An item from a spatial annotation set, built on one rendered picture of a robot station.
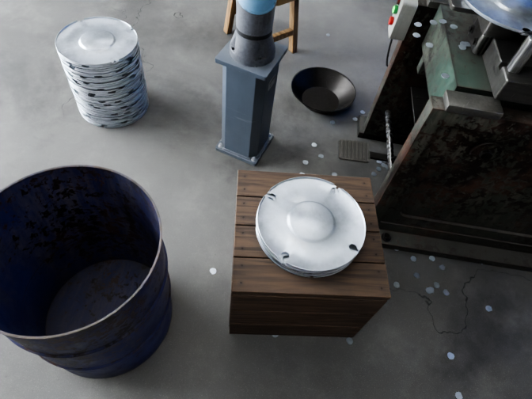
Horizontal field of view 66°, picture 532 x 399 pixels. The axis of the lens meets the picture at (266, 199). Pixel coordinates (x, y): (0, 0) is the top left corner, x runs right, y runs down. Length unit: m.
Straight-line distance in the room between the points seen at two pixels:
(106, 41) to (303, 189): 0.97
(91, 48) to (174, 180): 0.56
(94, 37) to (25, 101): 0.48
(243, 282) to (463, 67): 0.82
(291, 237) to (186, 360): 0.52
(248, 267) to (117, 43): 1.03
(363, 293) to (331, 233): 0.17
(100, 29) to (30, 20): 0.78
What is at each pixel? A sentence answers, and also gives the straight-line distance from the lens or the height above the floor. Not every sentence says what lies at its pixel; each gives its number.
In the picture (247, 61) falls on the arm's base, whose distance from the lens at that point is 1.38.
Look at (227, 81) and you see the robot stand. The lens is 1.46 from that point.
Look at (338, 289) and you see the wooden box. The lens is 1.07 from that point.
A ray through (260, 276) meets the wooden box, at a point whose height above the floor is 0.35.
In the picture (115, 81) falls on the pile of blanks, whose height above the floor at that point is 0.23.
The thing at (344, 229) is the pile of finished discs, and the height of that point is 0.39.
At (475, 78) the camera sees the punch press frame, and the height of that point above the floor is 0.64.
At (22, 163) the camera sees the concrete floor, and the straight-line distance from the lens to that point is 1.83.
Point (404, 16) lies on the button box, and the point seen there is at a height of 0.58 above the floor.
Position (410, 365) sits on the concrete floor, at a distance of 1.46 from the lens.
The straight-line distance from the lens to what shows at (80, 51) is 1.72.
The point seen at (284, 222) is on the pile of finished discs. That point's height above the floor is 0.39.
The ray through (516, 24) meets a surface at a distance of 1.24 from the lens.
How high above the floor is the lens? 1.30
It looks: 55 degrees down
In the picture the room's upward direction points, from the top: 10 degrees clockwise
